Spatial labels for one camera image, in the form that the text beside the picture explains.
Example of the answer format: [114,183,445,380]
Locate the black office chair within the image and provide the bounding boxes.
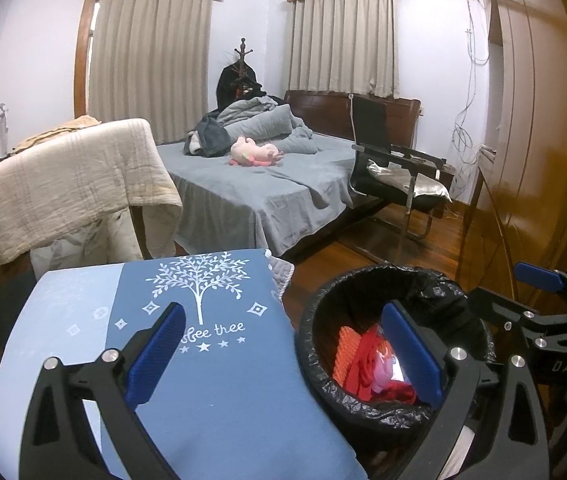
[351,95,447,241]

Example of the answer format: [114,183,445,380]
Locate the trash bin with black bag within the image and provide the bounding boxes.
[294,264,497,453]

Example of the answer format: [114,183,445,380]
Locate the pink plush toy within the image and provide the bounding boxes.
[228,136,285,167]

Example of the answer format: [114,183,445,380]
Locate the pink printed wrapper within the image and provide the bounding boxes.
[373,342,404,391]

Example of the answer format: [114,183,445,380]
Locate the orange foam net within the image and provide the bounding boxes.
[332,326,364,391]

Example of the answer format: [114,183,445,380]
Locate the wooden coat rack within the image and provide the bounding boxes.
[234,37,257,96]

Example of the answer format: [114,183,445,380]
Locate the grey quilted mat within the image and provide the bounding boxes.
[268,255,297,301]

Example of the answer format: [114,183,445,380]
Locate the blue tree print tablecloth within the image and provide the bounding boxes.
[0,249,369,480]

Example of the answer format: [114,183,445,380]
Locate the wooden wardrobe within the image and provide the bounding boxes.
[456,0,567,311]

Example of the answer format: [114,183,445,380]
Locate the grey duvet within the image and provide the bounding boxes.
[214,94,319,156]

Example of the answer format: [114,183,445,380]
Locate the beige quilted blanket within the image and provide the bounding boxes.
[0,118,184,266]

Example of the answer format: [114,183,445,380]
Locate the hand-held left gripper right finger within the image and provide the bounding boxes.
[381,300,549,480]

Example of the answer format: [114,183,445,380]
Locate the dark grey garment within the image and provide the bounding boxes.
[186,112,232,157]

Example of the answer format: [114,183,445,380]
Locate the white wall hook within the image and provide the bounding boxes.
[0,102,12,158]

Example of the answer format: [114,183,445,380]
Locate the silver seat cushion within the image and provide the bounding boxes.
[366,160,453,206]

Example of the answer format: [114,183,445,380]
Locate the hanging wall cables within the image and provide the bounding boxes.
[451,0,487,196]

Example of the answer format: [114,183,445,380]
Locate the bed with grey sheet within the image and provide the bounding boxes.
[156,132,384,256]

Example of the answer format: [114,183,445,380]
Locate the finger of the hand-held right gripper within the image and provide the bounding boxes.
[515,261,567,313]
[467,287,567,350]

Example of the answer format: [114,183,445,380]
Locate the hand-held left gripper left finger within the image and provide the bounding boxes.
[20,302,187,480]

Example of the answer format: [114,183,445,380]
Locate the narrow beige curtain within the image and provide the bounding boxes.
[288,0,399,100]

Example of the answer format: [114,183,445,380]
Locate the dark wooden headboard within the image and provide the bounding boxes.
[283,90,421,151]

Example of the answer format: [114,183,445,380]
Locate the tan folded cloth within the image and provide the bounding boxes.
[14,115,102,153]

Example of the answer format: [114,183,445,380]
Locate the wooden window frame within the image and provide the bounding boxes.
[74,0,102,123]

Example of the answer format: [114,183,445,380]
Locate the red cloth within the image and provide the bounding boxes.
[346,324,418,406]

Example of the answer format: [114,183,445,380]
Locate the grey cloth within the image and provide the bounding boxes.
[31,210,142,281]

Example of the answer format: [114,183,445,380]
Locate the wide beige curtain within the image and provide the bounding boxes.
[88,0,213,143]

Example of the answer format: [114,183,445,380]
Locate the dark wooden nightstand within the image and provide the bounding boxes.
[438,162,457,218]

